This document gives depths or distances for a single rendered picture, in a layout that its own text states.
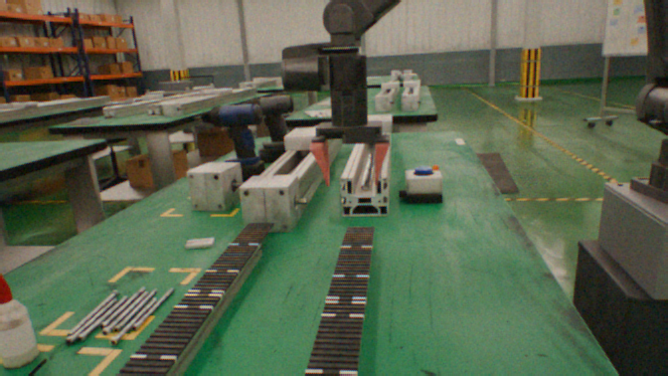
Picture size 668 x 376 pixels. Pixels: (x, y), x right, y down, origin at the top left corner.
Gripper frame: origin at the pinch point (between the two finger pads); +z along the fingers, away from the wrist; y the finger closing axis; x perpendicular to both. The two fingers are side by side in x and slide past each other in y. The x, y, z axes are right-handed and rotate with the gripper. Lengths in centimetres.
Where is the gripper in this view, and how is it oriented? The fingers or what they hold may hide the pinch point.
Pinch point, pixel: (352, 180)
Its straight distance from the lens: 72.9
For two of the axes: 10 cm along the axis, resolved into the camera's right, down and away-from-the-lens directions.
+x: -1.1, 2.9, -9.5
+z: 0.5, 9.6, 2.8
